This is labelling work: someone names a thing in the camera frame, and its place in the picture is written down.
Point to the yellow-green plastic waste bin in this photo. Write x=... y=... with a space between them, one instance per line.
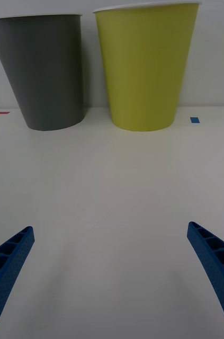
x=143 y=69

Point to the grey plastic waste bin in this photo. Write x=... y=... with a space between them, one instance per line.
x=45 y=71

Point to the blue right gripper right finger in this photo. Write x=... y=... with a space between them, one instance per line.
x=220 y=270

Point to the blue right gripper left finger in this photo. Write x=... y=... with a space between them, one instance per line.
x=3 y=272

